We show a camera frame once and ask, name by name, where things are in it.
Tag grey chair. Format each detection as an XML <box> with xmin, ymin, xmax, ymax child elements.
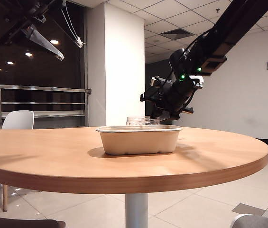
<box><xmin>230</xmin><ymin>213</ymin><xmax>268</xmax><ymax>228</ymax></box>

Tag white table pedestal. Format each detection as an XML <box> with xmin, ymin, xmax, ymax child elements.
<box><xmin>124</xmin><ymin>193</ymin><xmax>148</xmax><ymax>228</ymax></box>

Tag beige rectangular pulp container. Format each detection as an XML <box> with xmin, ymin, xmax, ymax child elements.
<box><xmin>95</xmin><ymin>125</ymin><xmax>183</xmax><ymax>155</ymax></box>

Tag grey floor plate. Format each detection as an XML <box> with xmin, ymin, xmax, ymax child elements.
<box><xmin>231</xmin><ymin>203</ymin><xmax>266</xmax><ymax>217</ymax></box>

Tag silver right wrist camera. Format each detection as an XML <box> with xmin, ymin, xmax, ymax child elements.
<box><xmin>149</xmin><ymin>76</ymin><xmax>172</xmax><ymax>89</ymax></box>

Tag ceiling air vent grille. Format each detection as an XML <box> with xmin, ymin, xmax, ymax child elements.
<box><xmin>158</xmin><ymin>28</ymin><xmax>194</xmax><ymax>40</ymax></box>

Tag dark brown chair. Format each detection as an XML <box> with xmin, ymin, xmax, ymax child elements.
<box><xmin>0</xmin><ymin>215</ymin><xmax>66</xmax><ymax>228</ymax></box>

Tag dark door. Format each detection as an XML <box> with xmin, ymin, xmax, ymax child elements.
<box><xmin>145</xmin><ymin>58</ymin><xmax>172</xmax><ymax>125</ymax></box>

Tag white shell chair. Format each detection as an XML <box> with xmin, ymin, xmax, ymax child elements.
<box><xmin>1</xmin><ymin>110</ymin><xmax>42</xmax><ymax>213</ymax></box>

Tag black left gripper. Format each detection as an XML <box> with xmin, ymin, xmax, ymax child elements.
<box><xmin>0</xmin><ymin>0</ymin><xmax>86</xmax><ymax>60</ymax></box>

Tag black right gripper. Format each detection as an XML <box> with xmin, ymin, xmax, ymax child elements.
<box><xmin>140</xmin><ymin>75</ymin><xmax>204</xmax><ymax>124</ymax></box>

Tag clear round plastic jar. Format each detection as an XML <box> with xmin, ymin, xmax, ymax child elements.
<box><xmin>126</xmin><ymin>115</ymin><xmax>161</xmax><ymax>127</ymax></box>

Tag steel handrail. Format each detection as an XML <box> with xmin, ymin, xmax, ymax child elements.
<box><xmin>0</xmin><ymin>83</ymin><xmax>92</xmax><ymax>129</ymax></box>

